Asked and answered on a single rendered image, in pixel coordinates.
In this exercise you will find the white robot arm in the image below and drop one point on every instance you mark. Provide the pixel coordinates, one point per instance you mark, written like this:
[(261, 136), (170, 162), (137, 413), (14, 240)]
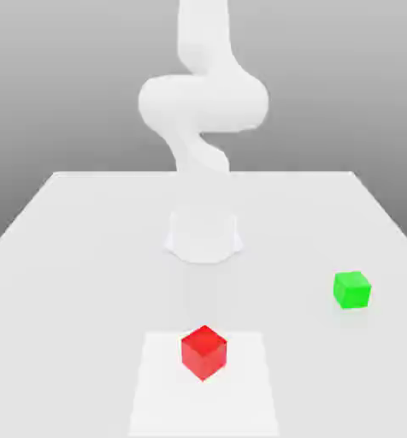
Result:
[(203, 102)]

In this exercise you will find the small red cube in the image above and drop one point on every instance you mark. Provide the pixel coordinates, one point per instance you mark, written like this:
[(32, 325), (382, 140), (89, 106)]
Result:
[(204, 352)]

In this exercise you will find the small green cube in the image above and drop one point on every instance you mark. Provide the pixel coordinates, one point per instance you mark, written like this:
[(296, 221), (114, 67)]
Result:
[(352, 290)]

